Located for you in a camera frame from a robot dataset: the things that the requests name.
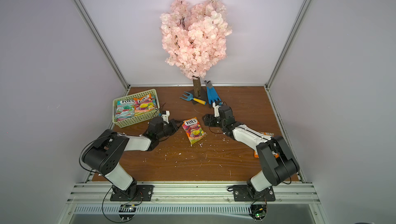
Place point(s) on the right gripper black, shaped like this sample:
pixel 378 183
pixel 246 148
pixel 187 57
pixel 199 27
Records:
pixel 213 120

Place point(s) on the aluminium front rail base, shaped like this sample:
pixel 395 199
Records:
pixel 196 197

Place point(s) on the light green plastic basket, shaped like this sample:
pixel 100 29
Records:
pixel 138 118

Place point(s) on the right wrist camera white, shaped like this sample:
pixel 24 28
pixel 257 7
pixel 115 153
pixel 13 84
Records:
pixel 216 105

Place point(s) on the blue grey gardening glove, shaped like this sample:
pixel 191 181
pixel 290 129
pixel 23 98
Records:
pixel 212 95

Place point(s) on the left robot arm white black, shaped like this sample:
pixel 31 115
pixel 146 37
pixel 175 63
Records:
pixel 105 153

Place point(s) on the orange fruits candy bag face-down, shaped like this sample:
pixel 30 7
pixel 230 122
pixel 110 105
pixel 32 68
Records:
pixel 269 134

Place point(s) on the aluminium corner frame post right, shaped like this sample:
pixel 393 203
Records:
pixel 291 37

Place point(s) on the aluminium corner frame post left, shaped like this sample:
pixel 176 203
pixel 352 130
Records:
pixel 99 39

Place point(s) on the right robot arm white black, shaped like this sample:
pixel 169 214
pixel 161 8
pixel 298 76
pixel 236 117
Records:
pixel 277 161

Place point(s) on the right circuit board with cables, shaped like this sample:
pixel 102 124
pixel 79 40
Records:
pixel 258 211

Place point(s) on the artificial pink blossom tree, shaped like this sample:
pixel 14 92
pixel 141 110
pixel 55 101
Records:
pixel 195 36

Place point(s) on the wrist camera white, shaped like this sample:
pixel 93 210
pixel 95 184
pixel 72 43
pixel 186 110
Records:
pixel 216 105
pixel 165 116

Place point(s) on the orange Fox's fruits candy bag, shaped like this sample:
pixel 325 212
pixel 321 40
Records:
pixel 193 130

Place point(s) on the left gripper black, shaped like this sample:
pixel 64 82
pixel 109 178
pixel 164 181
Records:
pixel 172 123

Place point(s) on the aluminium corner frame post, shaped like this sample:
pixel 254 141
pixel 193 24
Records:
pixel 291 37
pixel 99 39

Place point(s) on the teal garden fork yellow handle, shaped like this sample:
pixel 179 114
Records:
pixel 189 97

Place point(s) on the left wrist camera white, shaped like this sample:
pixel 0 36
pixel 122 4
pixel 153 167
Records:
pixel 165 116

